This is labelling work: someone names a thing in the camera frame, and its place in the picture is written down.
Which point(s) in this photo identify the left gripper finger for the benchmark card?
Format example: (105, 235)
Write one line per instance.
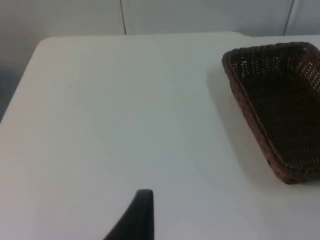
(140, 217)

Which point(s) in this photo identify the dark brown wicker basket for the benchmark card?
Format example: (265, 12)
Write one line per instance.
(280, 112)

